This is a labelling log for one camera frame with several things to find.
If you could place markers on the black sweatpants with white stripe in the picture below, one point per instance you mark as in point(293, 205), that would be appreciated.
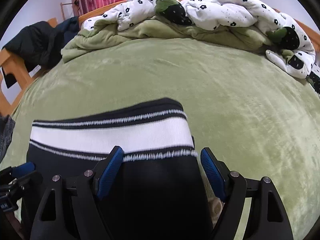
point(158, 192)

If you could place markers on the grey jeans on bed frame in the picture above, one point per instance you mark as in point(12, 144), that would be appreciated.
point(7, 125)

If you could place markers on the wooden coat rack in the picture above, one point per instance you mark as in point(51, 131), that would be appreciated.
point(69, 10)

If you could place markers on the green fleece blanket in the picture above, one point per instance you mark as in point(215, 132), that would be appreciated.
point(105, 34)

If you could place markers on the wooden bed frame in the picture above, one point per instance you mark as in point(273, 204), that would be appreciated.
point(13, 64)

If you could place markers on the dark blue garment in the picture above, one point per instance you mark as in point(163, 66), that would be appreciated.
point(69, 27)

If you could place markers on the white flower-print quilt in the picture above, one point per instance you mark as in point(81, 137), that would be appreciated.
point(296, 54)

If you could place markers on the black jacket on footboard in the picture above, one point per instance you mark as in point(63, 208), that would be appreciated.
point(38, 44)

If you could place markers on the flower-print pillow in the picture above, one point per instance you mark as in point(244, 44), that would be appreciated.
point(314, 78)

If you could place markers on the blue finger of the left gripper seen afar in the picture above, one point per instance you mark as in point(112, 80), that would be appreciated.
point(22, 170)

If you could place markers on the green plush bed sheet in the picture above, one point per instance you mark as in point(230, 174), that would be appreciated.
point(252, 115)

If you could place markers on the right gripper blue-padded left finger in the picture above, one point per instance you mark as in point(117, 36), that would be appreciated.
point(69, 207)

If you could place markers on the person's right hand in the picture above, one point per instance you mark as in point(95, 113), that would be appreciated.
point(215, 208)

